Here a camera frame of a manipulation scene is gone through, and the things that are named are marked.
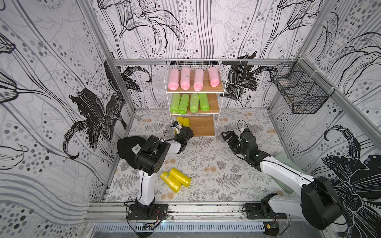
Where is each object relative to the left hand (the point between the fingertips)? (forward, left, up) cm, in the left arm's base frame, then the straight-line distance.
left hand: (188, 131), depth 104 cm
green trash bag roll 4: (+3, -10, +26) cm, 28 cm away
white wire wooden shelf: (+7, -11, +1) cm, 13 cm away
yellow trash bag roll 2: (+6, +2, +3) cm, 7 cm away
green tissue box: (-24, -57, +10) cm, 62 cm away
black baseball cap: (-17, +36, +6) cm, 40 cm away
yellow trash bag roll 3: (-36, +7, +2) cm, 36 cm away
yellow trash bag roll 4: (-34, 0, +3) cm, 34 cm away
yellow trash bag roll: (+7, +6, +4) cm, 10 cm away
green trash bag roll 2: (+1, +2, +26) cm, 26 cm away
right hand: (-12, -23, +14) cm, 29 cm away
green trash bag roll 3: (+1, -4, +28) cm, 28 cm away
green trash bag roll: (+4, +7, +27) cm, 28 cm away
